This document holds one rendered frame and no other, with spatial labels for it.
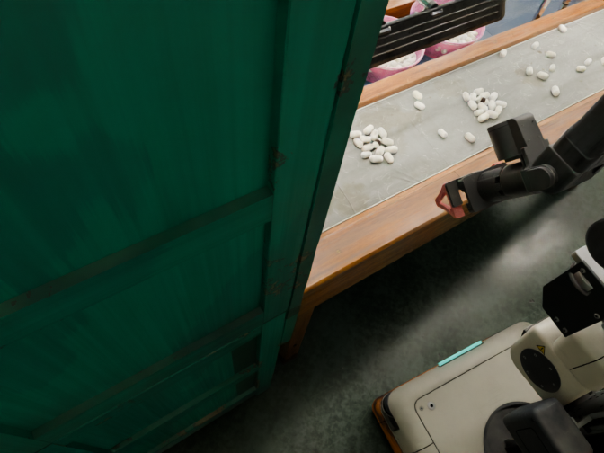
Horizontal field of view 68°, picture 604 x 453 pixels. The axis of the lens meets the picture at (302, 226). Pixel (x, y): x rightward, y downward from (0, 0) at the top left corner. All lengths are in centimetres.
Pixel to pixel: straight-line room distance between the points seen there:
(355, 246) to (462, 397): 70
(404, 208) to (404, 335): 80
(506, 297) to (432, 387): 71
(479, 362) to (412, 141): 76
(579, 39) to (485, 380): 126
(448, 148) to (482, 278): 86
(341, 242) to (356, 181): 21
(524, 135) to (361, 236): 48
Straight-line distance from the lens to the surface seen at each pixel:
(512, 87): 167
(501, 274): 214
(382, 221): 113
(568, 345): 107
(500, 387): 164
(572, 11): 211
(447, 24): 117
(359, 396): 176
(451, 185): 84
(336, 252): 106
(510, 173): 79
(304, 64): 36
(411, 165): 129
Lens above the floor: 169
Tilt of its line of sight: 60 degrees down
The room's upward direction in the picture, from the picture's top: 12 degrees clockwise
